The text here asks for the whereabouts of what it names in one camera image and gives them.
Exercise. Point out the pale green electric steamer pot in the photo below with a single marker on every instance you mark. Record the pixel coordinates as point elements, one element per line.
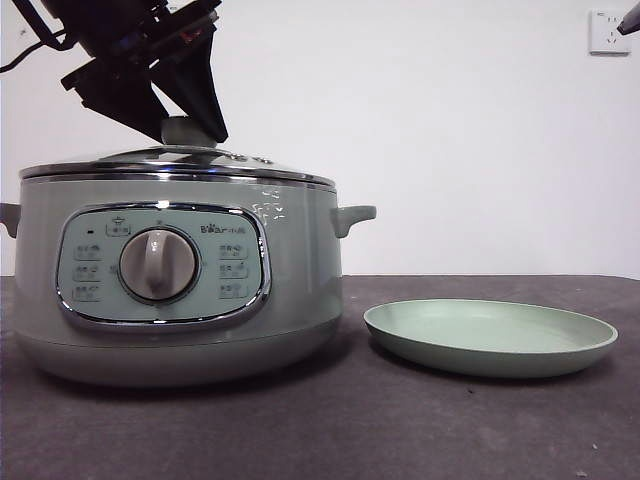
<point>300,280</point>

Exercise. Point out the white wall socket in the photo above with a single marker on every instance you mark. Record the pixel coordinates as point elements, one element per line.
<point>602,35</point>

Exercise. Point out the pale green round plate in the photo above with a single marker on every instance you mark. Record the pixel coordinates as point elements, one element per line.
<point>490,345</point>

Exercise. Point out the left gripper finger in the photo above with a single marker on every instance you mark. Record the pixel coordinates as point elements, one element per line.
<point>205,85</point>
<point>135,112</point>

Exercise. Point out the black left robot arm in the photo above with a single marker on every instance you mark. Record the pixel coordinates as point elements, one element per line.
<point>85,25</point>

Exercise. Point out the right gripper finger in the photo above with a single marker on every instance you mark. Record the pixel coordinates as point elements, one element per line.
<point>629,11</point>

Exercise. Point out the glass lid with green knob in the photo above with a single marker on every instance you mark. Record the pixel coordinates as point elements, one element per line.
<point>182,131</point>

